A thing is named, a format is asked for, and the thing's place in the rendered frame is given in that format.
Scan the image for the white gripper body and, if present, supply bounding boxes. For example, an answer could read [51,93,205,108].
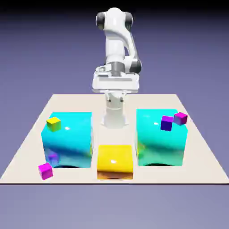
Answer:
[92,71,140,94]

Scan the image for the small purple cube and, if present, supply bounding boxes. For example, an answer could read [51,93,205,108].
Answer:
[160,115,174,132]

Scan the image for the small magenta cube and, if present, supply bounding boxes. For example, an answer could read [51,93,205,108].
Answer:
[38,162,54,181]
[173,112,188,126]

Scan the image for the small yellow cube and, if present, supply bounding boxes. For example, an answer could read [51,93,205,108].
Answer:
[46,116,62,132]

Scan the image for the large cyan box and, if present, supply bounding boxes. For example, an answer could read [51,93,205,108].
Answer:
[41,111,93,169]
[136,108,188,167]

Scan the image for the large yellow box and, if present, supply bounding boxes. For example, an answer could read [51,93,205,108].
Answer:
[97,144,134,180]

